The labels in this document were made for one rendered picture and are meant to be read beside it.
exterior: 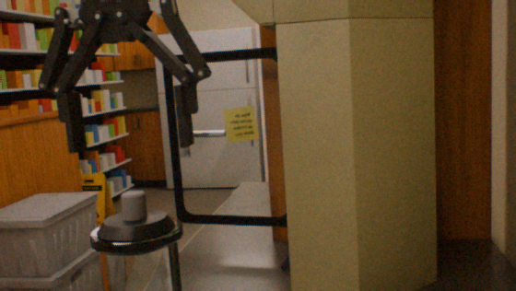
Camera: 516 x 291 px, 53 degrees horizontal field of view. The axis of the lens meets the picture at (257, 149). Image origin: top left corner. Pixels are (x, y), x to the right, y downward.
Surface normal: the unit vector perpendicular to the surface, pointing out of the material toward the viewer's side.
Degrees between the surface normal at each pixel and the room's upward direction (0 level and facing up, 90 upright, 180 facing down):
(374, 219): 90
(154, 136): 90
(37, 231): 95
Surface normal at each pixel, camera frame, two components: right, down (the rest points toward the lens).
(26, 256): -0.17, 0.25
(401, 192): 0.57, 0.09
